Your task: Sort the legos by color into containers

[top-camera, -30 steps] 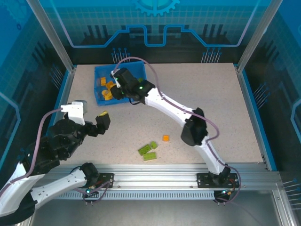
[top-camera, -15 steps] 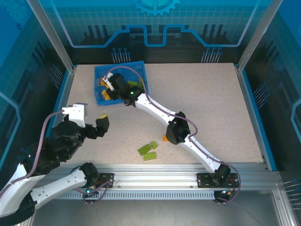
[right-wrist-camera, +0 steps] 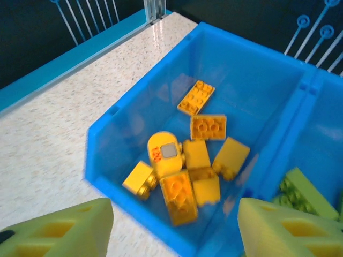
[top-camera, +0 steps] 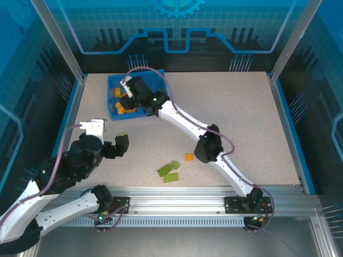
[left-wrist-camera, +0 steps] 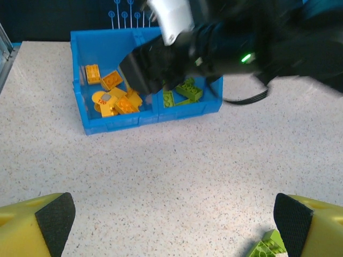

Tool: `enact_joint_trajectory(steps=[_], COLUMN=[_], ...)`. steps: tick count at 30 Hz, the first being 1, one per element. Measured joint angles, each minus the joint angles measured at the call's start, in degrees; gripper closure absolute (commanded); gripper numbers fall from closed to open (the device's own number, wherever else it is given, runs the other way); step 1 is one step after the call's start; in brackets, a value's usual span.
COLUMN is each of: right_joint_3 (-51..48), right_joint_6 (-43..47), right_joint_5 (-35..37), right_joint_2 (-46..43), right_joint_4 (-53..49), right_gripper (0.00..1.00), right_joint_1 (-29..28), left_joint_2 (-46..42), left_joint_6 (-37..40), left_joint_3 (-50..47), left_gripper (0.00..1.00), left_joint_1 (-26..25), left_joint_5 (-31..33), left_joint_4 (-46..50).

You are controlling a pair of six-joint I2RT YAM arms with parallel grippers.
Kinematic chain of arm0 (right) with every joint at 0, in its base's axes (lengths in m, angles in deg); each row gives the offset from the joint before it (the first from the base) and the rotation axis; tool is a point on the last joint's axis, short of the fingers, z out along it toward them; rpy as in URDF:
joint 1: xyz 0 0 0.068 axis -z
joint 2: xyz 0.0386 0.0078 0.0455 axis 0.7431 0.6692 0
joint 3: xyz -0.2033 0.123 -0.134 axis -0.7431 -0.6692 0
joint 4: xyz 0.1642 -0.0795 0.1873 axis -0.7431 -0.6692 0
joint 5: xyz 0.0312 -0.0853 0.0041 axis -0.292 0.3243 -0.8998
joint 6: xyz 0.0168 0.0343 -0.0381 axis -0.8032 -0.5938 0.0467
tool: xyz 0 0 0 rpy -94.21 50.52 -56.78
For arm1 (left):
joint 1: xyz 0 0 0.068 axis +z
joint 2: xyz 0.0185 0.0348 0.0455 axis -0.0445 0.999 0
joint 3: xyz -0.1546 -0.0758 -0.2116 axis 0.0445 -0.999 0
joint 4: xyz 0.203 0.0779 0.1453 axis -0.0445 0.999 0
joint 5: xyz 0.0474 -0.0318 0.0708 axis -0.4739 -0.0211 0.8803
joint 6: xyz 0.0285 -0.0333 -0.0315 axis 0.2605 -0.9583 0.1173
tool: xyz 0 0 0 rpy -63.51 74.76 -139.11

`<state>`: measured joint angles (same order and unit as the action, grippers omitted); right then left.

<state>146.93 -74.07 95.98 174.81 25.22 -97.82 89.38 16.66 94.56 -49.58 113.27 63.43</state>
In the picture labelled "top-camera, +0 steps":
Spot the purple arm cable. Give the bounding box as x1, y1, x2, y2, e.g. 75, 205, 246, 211
124, 66, 276, 233
0, 123, 132, 233

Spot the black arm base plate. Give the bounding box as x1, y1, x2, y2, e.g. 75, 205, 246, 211
110, 196, 131, 214
223, 196, 273, 214

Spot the aluminium frame post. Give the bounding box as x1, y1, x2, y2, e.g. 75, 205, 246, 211
29, 0, 88, 82
269, 0, 324, 82

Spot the wide aluminium mounting rail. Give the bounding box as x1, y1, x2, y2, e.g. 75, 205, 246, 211
34, 186, 322, 217

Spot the aluminium side rail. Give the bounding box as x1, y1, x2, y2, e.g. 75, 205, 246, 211
267, 74, 309, 194
44, 74, 88, 195

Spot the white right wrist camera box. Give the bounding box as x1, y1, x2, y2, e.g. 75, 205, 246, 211
120, 76, 134, 99

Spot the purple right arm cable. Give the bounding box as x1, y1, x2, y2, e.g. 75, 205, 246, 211
124, 66, 276, 233

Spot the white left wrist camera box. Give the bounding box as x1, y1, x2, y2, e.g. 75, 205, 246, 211
79, 119, 108, 144

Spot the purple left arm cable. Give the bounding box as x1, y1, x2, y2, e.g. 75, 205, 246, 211
0, 123, 132, 233

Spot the grey metal panel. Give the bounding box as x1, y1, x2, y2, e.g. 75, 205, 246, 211
34, 226, 322, 257

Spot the slotted grey cable duct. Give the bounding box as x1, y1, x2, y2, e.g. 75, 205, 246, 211
64, 217, 246, 228

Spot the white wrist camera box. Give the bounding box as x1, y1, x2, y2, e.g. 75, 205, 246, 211
120, 76, 134, 99
79, 119, 108, 144

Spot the blue two-compartment plastic bin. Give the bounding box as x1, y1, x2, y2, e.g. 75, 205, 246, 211
107, 69, 169, 122

